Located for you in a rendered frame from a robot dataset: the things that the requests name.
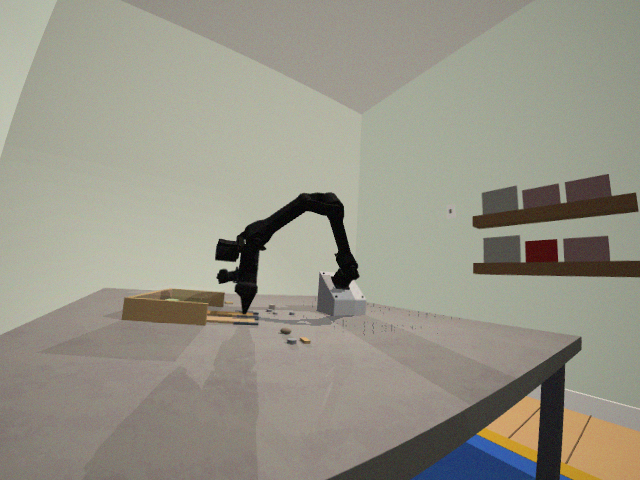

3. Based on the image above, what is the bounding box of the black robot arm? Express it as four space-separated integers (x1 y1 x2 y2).
215 192 360 290

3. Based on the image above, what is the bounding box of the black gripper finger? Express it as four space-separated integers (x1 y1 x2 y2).
237 292 256 314

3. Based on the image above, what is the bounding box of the tan strip with blue lines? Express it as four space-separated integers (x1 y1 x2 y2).
206 316 254 324

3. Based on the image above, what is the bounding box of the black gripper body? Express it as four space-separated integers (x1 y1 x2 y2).
235 263 259 293

